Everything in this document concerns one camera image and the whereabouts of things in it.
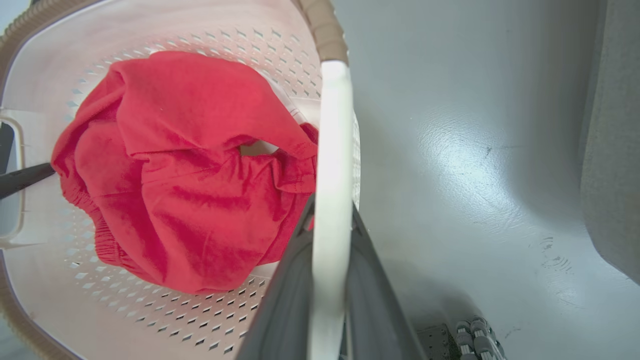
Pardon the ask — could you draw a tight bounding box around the grey fabric sofa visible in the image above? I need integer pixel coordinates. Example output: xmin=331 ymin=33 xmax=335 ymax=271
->
xmin=580 ymin=0 xmax=640 ymax=286

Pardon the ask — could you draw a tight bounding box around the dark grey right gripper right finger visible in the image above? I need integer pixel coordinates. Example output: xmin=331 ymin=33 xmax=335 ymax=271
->
xmin=344 ymin=202 xmax=427 ymax=360

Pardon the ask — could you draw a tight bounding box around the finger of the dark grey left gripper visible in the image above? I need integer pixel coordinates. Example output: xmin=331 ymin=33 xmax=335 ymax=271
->
xmin=0 ymin=162 xmax=56 ymax=201

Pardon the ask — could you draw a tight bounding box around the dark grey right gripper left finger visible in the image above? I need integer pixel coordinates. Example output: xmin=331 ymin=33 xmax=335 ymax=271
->
xmin=235 ymin=192 xmax=317 ymax=360

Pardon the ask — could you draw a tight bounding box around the red garment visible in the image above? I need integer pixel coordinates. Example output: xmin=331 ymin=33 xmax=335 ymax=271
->
xmin=51 ymin=50 xmax=319 ymax=295

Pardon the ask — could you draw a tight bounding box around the white brown-rimmed laundry basket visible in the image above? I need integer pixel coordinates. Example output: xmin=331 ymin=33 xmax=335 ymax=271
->
xmin=0 ymin=0 xmax=362 ymax=360

